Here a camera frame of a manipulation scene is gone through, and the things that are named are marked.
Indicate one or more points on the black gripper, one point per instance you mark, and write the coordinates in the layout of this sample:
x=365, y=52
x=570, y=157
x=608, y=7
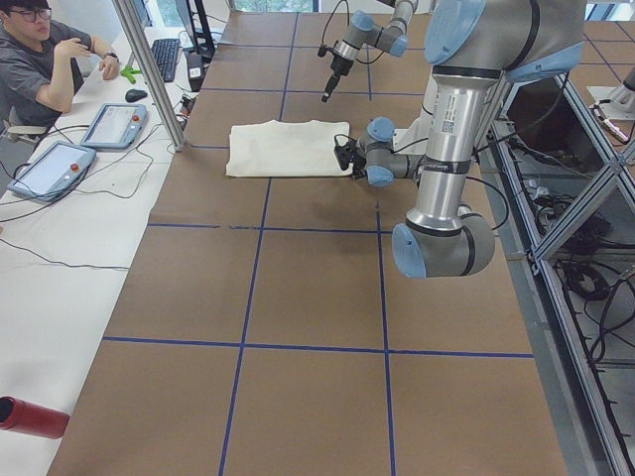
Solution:
x=356, y=159
x=337, y=64

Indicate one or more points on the white long-sleeve cat shirt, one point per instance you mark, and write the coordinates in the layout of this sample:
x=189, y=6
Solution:
x=285, y=150

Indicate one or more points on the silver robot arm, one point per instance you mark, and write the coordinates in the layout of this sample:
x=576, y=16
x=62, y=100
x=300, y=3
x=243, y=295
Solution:
x=470, y=45
x=362, y=30

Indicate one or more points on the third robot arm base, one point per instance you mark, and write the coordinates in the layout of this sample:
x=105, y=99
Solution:
x=614, y=102

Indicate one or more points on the blue tape grid lines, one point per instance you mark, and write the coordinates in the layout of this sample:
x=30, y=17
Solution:
x=264, y=328

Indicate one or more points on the black keyboard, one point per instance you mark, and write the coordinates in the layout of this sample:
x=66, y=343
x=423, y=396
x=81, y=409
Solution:
x=166, y=55

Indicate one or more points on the black computer mouse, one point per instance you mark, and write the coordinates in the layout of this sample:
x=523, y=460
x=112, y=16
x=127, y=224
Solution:
x=134, y=95

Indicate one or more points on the green plastic tool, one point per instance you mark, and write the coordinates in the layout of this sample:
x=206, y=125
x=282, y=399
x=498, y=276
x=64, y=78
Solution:
x=130, y=73

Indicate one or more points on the far blue teach pendant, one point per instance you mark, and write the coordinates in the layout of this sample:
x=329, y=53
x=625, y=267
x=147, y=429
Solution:
x=115, y=126

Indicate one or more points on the blue teach pendant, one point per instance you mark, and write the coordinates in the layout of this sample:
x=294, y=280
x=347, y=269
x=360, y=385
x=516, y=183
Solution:
x=115, y=126
x=58, y=170

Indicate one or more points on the near blue teach pendant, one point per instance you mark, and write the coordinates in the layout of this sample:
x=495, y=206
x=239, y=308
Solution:
x=58, y=170

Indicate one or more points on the seated person grey shirt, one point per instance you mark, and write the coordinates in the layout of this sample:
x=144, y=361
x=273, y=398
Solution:
x=39, y=71

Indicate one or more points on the red water bottle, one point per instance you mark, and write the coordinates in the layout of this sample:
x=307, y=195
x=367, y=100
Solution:
x=28, y=418

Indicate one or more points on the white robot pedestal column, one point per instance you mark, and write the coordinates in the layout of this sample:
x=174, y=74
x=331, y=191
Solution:
x=421, y=114

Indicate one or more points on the aluminium frame post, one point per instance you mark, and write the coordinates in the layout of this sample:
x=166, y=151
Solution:
x=135, y=34

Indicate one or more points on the aluminium frame rack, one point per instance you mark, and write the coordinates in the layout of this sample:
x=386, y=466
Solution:
x=569, y=237

